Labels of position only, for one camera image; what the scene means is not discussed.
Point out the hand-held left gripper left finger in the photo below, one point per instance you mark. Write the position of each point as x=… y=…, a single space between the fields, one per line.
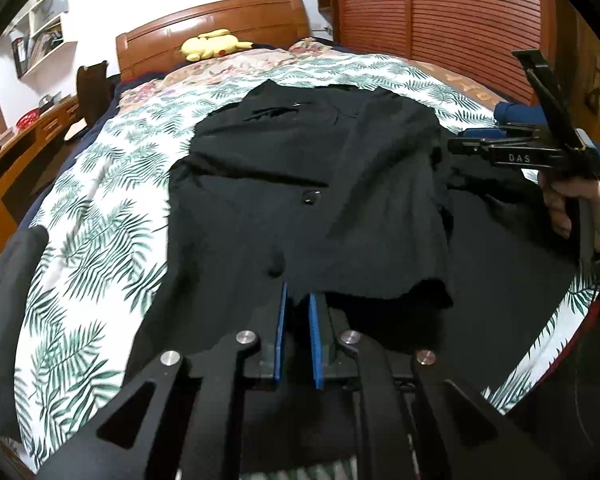
x=280 y=340

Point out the floral quilt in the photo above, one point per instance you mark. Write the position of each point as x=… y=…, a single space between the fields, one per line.
x=210 y=72

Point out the folded navy blue cloth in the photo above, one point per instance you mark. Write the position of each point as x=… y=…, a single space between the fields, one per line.
x=510 y=112

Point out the wooden desk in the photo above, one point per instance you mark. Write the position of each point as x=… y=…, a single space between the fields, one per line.
x=10 y=160

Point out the dark grey cloth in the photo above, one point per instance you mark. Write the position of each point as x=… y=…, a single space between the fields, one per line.
x=5 y=320

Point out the person's right hand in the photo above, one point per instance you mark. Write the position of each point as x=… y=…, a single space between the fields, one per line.
x=557 y=205

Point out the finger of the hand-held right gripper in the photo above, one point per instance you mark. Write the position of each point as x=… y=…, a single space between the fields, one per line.
x=520 y=131
x=515 y=156

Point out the wooden slatted wardrobe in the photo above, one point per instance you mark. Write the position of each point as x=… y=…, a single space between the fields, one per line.
x=430 y=15

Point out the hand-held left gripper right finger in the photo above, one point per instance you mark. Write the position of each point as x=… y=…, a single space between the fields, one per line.
x=315 y=345

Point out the leaf print blanket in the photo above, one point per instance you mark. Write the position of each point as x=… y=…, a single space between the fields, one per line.
x=105 y=210

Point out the wooden door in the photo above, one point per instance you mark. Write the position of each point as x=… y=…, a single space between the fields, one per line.
x=590 y=60

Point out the wooden bed headboard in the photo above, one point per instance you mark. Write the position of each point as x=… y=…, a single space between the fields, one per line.
x=170 y=25

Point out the red basket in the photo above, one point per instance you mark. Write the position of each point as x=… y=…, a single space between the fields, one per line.
x=28 y=120

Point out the yellow plush toy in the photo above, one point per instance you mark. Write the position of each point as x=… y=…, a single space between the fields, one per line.
x=212 y=45

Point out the dark wooden chair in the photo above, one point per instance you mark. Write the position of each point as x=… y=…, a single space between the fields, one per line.
x=91 y=90

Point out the white wall shelf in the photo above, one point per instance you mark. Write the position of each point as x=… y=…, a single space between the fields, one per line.
x=42 y=30

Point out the black buttoned coat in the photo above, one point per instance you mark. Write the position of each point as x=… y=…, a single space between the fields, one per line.
x=320 y=175

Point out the orange patterned blanket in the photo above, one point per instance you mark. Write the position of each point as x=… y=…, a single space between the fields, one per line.
x=460 y=77

